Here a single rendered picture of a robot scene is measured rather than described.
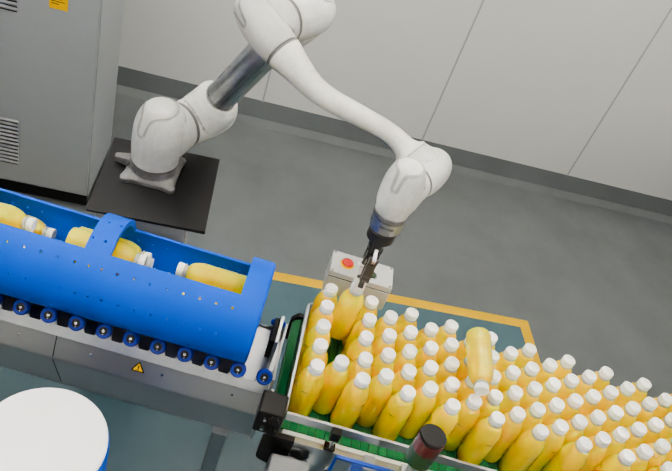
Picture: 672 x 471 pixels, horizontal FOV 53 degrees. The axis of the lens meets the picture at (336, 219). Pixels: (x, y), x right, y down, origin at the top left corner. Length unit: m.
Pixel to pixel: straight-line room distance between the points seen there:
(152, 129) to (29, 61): 1.26
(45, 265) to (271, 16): 0.84
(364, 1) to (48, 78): 1.96
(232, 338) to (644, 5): 3.66
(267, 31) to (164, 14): 2.73
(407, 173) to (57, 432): 0.99
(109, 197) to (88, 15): 1.10
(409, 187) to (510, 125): 3.29
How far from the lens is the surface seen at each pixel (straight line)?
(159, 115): 2.16
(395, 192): 1.66
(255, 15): 1.78
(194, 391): 1.98
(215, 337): 1.77
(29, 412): 1.71
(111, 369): 2.00
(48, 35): 3.24
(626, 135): 5.24
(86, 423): 1.69
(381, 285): 2.08
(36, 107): 3.45
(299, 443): 1.90
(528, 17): 4.55
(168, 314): 1.76
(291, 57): 1.75
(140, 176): 2.30
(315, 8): 1.88
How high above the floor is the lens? 2.47
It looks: 37 degrees down
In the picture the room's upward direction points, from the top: 21 degrees clockwise
